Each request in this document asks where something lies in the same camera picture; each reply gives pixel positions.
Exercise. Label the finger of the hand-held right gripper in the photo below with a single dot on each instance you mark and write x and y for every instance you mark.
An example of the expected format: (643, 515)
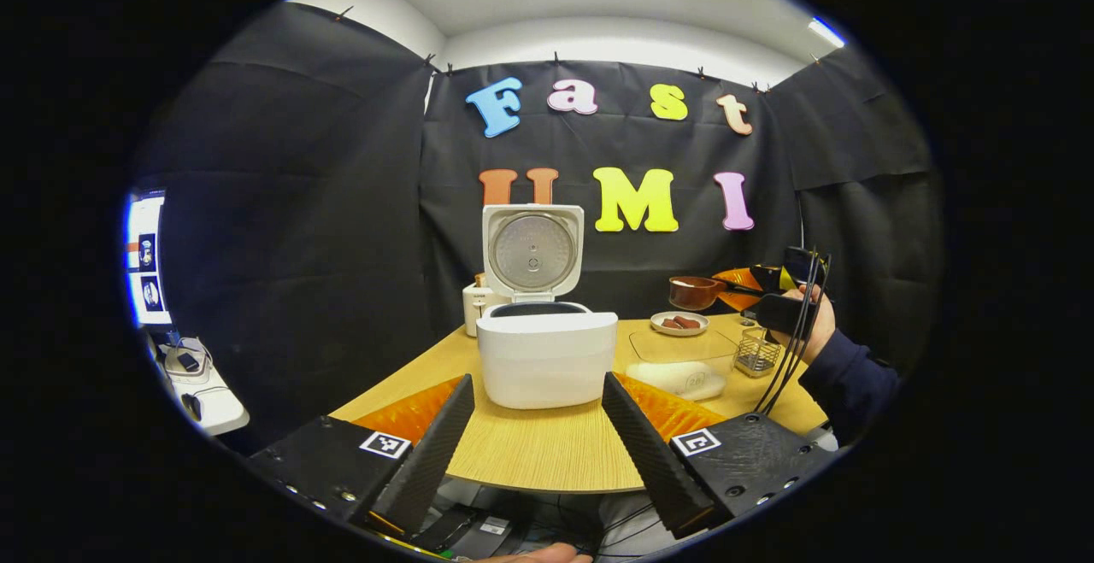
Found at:
(740, 301)
(737, 276)

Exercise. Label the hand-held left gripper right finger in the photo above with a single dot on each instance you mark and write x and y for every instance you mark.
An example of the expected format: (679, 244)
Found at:
(645, 459)

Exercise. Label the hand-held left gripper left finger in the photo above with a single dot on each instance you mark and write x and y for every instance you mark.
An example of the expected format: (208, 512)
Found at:
(432, 459)

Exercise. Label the brown wooden spoon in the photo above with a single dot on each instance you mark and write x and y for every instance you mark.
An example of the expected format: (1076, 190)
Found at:
(696, 292)

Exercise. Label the white rice cooker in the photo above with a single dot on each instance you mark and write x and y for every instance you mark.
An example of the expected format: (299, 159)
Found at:
(547, 358)

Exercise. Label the white round plate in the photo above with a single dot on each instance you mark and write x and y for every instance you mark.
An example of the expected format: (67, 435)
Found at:
(682, 331)

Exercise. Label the black electronic device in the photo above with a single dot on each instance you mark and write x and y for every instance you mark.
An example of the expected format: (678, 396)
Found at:
(461, 526)

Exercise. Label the white toaster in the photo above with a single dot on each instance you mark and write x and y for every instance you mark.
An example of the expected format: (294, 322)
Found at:
(473, 308)

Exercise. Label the white side desk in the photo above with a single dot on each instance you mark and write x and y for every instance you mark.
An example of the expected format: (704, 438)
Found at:
(222, 413)

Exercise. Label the black backdrop cloth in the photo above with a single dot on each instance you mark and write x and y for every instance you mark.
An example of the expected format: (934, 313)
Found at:
(325, 247)

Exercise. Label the small ceiling light panel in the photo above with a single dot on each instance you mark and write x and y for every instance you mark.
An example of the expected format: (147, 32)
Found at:
(826, 32)

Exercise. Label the dark smartphone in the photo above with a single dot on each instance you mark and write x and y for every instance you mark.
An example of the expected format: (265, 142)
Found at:
(186, 361)

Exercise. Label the computer monitor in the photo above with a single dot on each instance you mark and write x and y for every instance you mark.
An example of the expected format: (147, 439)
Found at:
(147, 255)

